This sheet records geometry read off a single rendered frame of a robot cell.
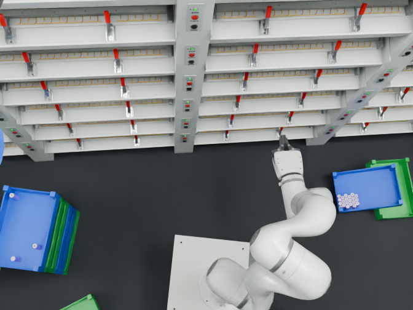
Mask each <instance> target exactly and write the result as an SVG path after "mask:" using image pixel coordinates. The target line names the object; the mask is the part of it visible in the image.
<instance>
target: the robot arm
mask: <svg viewBox="0 0 413 310"><path fill-rule="evenodd" d="M279 143H280V147H279V148H278V149H275V150H273V151H272V156H273V158H272V161H273V166H274V169H275V172H276V174H277V177H278V179H279V180H281V182H280V183H279V186H281V191H282V195H283V201H284V205H285V210H286V217H287V220H284V221H279V222H276V223H271V224H269V225H265V226H263V227H261V228H260V229H258V230H257V231H256V232H255V233H254V234H253V236H252V238H251V240H250V252H251V255H252V256H253V258H254V259H255V260H256V261H255V262H254V263H253V264H251V265H250V266H249V268H248V269H245V268H244V267H243V266H241V265H239V264H238V263H236V262H235V261H234V260H231V259H230V258H218V259H217V260H216V261H214V262H213V264H212V265H211V266H209V267H207V268H206V270H204V272H203V274H202V276H201V278H200V282H199V291H200V295H201V297H202V299H203V301H204V302H205V303H206V304H207V305H208V306H209V307H211V308H212V309H215V310H230V309H232V308H234V307H236V308H238V309H239V310H269V309H270V307H271V304H272V303H273V298H274V292H276V293H281V294H284V295H287V296H291V297H293V298H298V299H301V300H314V299H317V298H319V297H321V296H322V295H324V294H325V293H326V291H327V290H328V288H329V286H330V283H331V272H330V269H329V267H328V266H327V264H326V263H325V262H324V261H322V260H321V259H320V258H318V257H317V256H316V255H314V254H313V253H312V252H310V251H308V250H307V249H306V248H304V247H303V246H301V245H300V244H298V243H297V242H296V241H294V240H293V239H292V238H291V237H313V236H319V235H321V234H324V233H325V232H326V231H328V229H329V228H330V227H331V226H332V224H333V223H334V220H335V217H336V208H335V205H334V204H333V199H332V194H331V192H330V190H329V189H328V188H323V187H321V188H310V189H307V188H306V187H305V183H304V178H303V165H302V156H301V152H300V149H297V148H293V147H292V146H291V145H290V144H289V143H288V138H287V137H286V135H281V137H280V138H279ZM284 147H285V148H286V151H284Z"/></svg>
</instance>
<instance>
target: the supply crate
mask: <svg viewBox="0 0 413 310"><path fill-rule="evenodd" d="M3 191H4V195H3V198H2V203H1V208H0V267H5V268H14V269H24V270H29V271H38V272H44V268H45V263H46V260H47V255H48V251H49V246H50V241H51V238H52V233H53V227H54V224H55V219H56V215H57V210H58V205H59V201H60V195H59V194H57V193H56V192H52V191H51V192H44V191H35V190H30V189H21V188H13V187H10V186H6V185H4V187H3ZM10 193H14V194H15V195H17V196H18V197H19V200H18V201H16V200H15V199H13V198H11V197H10V196H9V195H10ZM33 244H39V245H41V246H42V248H41V249H40V250H38V249H35V248H33ZM12 256H17V257H20V258H21V261H20V262H16V261H11V257H12Z"/></svg>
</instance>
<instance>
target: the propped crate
mask: <svg viewBox="0 0 413 310"><path fill-rule="evenodd" d="M395 168H396V165H395V164H391V165H385V166H380V167H372V168H367V169H358V170H350V171H345V172H333V173H332V177H333V181H334V187H335V192H336V199H337V195H338V194H340V195H341V196H344V194H347V195H350V194H351V193H354V194H357V195H358V199H359V201H358V202H359V203H360V204H359V206H358V207H356V209H352V208H349V210H346V208H344V209H343V208H342V207H339V203H338V199H337V206H338V210H339V213H347V212H357V211H363V210H373V209H383V208H389V207H399V206H402V205H403V204H404V203H403V200H402V198H401V193H400V189H399V183H398V178H397V174H396V169H395Z"/></svg>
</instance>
